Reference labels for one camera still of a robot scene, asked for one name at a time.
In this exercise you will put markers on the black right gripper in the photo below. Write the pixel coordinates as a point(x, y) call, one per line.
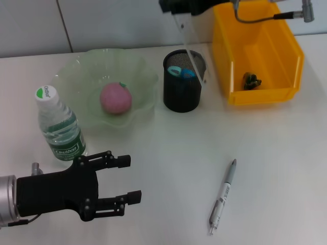
point(212, 5)

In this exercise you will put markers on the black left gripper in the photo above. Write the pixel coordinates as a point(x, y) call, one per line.
point(56, 191)

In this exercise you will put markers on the transparent plastic ruler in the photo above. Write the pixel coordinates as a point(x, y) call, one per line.
point(187, 35)

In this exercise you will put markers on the blue scissors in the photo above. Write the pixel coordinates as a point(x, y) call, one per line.
point(187, 74)

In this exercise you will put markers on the pink toy peach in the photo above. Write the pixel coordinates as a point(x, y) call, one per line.
point(116, 98)

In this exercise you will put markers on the clear plastic water bottle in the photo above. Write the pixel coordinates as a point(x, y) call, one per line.
point(61, 127)

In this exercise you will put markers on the green plastic wrapper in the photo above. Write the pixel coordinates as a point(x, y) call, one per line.
point(251, 81)

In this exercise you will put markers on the black mesh pen holder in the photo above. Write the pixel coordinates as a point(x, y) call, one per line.
point(178, 97)

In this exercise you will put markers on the white pen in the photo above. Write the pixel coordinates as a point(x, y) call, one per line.
point(222, 196)

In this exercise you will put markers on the green glass fruit plate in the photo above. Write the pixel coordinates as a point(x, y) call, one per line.
point(81, 71)

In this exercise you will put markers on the yellow plastic bin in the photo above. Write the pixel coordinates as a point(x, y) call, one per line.
point(268, 63)

